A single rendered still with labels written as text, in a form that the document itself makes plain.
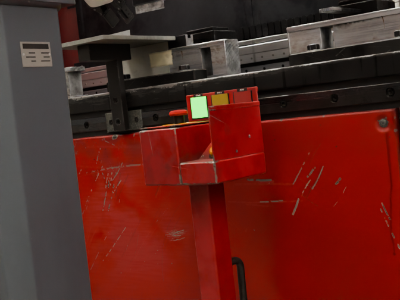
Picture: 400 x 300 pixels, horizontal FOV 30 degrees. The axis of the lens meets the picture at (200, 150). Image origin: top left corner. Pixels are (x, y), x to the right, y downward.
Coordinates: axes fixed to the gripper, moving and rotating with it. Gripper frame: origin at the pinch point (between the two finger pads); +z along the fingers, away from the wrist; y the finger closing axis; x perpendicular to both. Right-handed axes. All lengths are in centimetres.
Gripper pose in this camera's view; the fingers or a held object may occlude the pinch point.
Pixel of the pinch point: (119, 16)
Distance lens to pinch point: 192.6
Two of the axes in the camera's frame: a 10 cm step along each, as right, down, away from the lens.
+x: -4.9, 7.2, -4.9
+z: 5.5, 6.9, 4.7
